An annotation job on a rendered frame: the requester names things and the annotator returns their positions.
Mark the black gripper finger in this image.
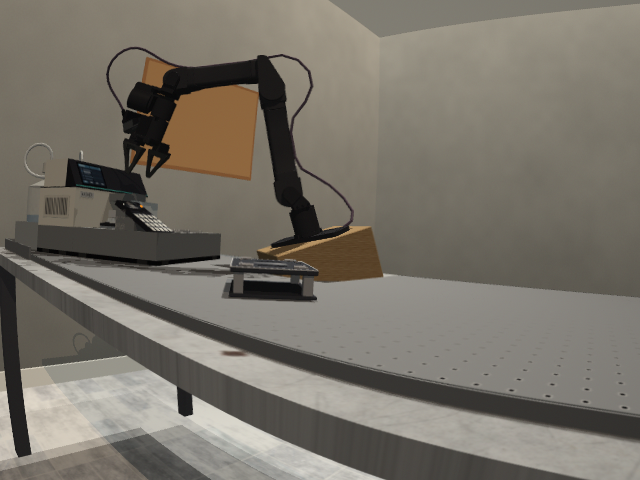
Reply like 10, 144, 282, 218
123, 141, 146, 174
146, 149, 170, 178

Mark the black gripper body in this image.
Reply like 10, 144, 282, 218
124, 116, 171, 156

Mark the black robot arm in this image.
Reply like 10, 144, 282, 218
122, 55, 350, 248

